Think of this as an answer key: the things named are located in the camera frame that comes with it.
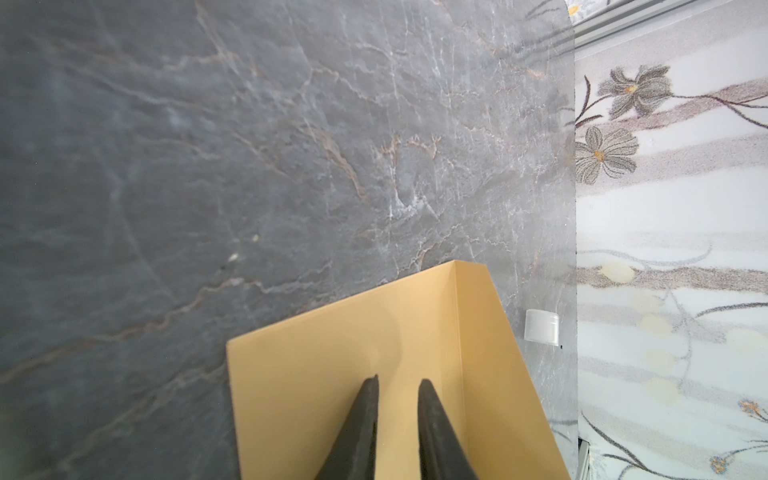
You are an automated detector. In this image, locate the brown kraft envelope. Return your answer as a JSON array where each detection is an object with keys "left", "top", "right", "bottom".
[{"left": 226, "top": 261, "right": 569, "bottom": 479}]

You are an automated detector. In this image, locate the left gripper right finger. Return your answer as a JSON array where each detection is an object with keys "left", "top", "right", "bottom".
[{"left": 417, "top": 379, "right": 478, "bottom": 480}]

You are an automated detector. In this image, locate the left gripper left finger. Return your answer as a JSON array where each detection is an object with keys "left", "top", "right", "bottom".
[{"left": 315, "top": 375, "right": 379, "bottom": 480}]

